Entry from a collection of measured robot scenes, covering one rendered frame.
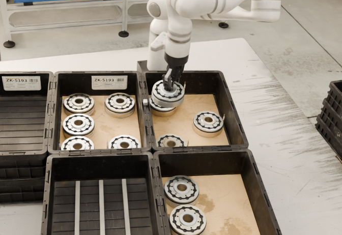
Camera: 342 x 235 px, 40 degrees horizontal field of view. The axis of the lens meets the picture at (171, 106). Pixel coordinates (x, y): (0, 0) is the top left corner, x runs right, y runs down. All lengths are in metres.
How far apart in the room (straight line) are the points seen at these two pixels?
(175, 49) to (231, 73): 0.78
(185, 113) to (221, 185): 0.34
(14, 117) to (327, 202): 1.09
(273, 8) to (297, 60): 2.20
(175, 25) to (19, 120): 0.63
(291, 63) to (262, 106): 1.66
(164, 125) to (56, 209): 0.48
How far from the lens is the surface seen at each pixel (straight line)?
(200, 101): 1.75
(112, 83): 1.70
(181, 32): 1.37
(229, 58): 2.25
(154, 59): 1.87
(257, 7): 1.52
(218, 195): 1.44
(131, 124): 1.62
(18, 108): 1.71
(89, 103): 1.66
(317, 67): 3.68
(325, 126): 2.54
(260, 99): 2.03
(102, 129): 1.60
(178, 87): 1.52
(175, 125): 1.63
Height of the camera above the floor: 1.92
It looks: 40 degrees down
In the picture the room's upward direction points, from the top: 7 degrees clockwise
